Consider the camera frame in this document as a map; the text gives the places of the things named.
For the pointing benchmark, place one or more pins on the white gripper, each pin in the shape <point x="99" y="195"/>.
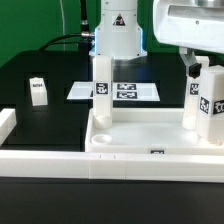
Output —
<point x="196" y="24"/>

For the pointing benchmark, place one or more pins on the white desk tabletop tray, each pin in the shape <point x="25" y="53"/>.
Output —
<point x="147" y="131"/>

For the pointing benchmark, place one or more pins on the white fiducial marker sheet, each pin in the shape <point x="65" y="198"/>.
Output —
<point x="121" y="91"/>

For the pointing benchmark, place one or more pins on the white U-shaped obstacle fence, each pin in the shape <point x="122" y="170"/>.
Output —
<point x="92" y="165"/>

